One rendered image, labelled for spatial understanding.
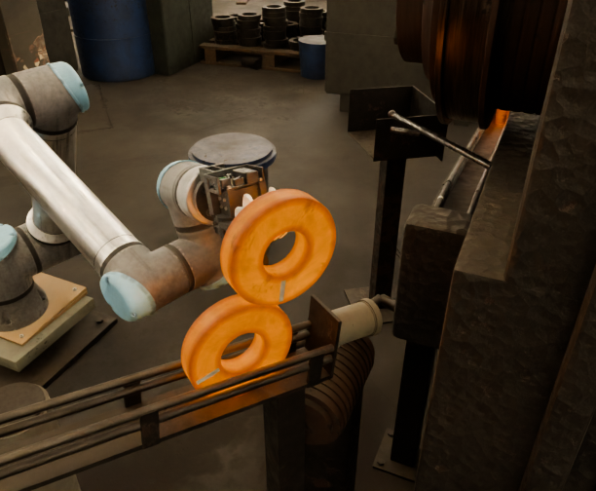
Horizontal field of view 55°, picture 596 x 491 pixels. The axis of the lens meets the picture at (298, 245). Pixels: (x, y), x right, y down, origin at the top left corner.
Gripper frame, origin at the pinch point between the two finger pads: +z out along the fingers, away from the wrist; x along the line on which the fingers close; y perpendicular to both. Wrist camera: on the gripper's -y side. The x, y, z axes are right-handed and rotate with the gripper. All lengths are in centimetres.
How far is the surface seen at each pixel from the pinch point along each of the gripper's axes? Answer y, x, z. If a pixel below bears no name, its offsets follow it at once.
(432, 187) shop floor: -49, 156, -142
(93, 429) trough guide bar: -16.6, -26.8, -1.8
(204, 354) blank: -13.3, -11.6, -2.7
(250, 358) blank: -18.0, -4.6, -5.5
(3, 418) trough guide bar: -14.1, -35.3, -7.5
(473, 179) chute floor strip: -13, 72, -36
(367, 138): -6, 73, -78
